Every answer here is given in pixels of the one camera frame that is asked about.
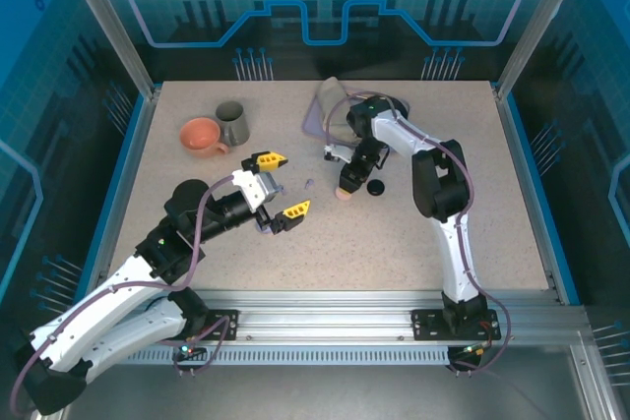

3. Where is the beige folded cloth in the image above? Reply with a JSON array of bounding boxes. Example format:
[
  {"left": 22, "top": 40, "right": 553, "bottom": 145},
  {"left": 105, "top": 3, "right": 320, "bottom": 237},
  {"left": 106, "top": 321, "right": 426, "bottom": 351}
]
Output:
[{"left": 315, "top": 76, "right": 365, "bottom": 144}]

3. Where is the grey ceramic mug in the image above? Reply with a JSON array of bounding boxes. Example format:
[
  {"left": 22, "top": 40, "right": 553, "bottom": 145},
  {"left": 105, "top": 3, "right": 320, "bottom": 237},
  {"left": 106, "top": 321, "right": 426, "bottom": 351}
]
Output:
[{"left": 215, "top": 100, "right": 251, "bottom": 148}]

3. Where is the lavender plastic tray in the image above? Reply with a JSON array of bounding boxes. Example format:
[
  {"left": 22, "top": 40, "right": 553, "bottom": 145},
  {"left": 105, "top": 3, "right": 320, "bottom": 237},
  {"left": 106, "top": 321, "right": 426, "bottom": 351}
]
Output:
[{"left": 300, "top": 87, "right": 412, "bottom": 146}]

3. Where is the orange ceramic cup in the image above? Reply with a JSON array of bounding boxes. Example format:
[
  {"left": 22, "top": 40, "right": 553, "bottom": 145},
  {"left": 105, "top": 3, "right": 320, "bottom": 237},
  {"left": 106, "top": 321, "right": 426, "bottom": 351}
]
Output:
[{"left": 178, "top": 117, "right": 231, "bottom": 159}]

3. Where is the left green LED connector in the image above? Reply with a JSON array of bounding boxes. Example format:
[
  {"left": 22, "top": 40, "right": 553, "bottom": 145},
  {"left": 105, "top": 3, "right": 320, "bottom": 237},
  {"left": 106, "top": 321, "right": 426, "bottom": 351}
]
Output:
[{"left": 176, "top": 338, "right": 208, "bottom": 357}]

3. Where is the green led connector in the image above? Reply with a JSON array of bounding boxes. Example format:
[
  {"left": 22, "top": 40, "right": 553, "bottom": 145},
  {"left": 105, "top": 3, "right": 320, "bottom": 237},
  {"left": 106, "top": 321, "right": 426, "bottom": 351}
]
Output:
[
  {"left": 176, "top": 338, "right": 208, "bottom": 357},
  {"left": 460, "top": 343, "right": 493, "bottom": 360}
]

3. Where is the steel base panel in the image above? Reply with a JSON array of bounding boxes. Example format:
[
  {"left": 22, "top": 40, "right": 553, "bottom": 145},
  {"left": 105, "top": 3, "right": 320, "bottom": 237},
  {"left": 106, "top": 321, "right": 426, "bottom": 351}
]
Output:
[{"left": 29, "top": 345, "right": 621, "bottom": 420}]

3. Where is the right green LED connector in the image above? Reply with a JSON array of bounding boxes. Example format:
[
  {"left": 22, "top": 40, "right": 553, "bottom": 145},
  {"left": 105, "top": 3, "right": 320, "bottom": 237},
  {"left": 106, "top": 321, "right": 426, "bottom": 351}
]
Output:
[{"left": 460, "top": 343, "right": 493, "bottom": 360}]

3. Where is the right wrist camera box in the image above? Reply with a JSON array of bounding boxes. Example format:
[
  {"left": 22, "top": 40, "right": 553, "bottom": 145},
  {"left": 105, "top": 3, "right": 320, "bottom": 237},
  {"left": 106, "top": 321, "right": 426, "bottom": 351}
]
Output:
[{"left": 323, "top": 143, "right": 356, "bottom": 164}]

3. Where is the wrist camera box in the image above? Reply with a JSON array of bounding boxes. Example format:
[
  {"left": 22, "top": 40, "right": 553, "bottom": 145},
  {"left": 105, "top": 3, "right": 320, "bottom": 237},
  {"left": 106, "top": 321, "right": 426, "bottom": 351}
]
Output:
[
  {"left": 323, "top": 143, "right": 356, "bottom": 164},
  {"left": 230, "top": 168, "right": 285, "bottom": 210}
]

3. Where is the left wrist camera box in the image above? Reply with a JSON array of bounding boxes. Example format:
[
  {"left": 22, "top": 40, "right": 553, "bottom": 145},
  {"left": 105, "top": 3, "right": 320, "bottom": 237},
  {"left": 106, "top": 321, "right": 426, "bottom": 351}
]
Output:
[{"left": 230, "top": 168, "right": 285, "bottom": 210}]

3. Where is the left aluminium side rail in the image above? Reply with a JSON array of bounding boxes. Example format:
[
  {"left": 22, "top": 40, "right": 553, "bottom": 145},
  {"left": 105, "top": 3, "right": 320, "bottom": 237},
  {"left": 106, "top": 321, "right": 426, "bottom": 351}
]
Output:
[{"left": 73, "top": 88, "right": 161, "bottom": 306}]

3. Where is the aluminium side rail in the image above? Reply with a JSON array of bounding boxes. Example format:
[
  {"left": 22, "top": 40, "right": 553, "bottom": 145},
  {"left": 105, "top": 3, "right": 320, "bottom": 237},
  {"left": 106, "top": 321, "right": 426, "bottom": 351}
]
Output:
[
  {"left": 491, "top": 88, "right": 565, "bottom": 306},
  {"left": 73, "top": 88, "right": 161, "bottom": 306}
]

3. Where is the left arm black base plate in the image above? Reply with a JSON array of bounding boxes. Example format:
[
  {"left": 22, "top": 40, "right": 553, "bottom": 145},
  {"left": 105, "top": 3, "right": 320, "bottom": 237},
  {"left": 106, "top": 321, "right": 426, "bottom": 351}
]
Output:
[{"left": 189, "top": 309, "right": 240, "bottom": 341}]

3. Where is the aluminium mounting rail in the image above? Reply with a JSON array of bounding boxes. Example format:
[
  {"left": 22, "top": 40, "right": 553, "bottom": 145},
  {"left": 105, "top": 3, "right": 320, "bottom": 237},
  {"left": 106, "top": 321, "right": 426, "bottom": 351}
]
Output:
[{"left": 63, "top": 289, "right": 587, "bottom": 348}]

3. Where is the slotted grey cable duct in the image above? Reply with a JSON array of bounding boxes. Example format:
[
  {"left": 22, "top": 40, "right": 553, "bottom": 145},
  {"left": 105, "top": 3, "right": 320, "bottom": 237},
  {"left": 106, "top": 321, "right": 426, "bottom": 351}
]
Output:
[{"left": 78, "top": 346, "right": 452, "bottom": 366}]

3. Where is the right aluminium side rail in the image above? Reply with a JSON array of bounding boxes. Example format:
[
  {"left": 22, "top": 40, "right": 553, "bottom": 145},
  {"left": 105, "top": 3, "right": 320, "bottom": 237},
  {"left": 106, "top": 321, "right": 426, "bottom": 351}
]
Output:
[{"left": 491, "top": 88, "right": 565, "bottom": 306}]

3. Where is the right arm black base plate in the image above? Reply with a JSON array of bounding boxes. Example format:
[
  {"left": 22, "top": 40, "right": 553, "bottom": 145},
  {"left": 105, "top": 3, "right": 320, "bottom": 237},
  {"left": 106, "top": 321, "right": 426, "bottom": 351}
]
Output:
[{"left": 410, "top": 309, "right": 502, "bottom": 341}]

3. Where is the left aluminium frame post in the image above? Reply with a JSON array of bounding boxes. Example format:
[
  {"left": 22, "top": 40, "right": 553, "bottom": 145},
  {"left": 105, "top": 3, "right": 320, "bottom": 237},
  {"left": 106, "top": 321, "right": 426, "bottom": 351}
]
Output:
[{"left": 53, "top": 0, "right": 161, "bottom": 99}]

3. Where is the aluminium frame post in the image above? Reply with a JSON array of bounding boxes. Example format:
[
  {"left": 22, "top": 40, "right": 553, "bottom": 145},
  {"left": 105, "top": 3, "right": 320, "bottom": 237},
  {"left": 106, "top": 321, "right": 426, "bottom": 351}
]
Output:
[
  {"left": 53, "top": 0, "right": 161, "bottom": 99},
  {"left": 494, "top": 0, "right": 595, "bottom": 99}
]

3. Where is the right aluminium frame post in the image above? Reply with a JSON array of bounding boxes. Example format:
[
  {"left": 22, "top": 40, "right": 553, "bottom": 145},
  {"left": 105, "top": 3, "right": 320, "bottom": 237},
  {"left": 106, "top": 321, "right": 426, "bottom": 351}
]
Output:
[{"left": 494, "top": 0, "right": 595, "bottom": 99}]

